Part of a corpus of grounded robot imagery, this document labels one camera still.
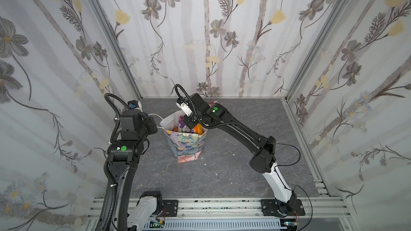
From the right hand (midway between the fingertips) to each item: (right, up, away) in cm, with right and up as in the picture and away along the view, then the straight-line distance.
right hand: (187, 114), depth 77 cm
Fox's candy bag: (+5, -7, +2) cm, 9 cm away
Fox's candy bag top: (+12, +8, +38) cm, 41 cm away
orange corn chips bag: (-9, -9, +14) cm, 19 cm away
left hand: (-15, -2, -8) cm, 17 cm away
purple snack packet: (-3, -7, +3) cm, 8 cm away
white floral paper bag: (0, -16, +1) cm, 16 cm away
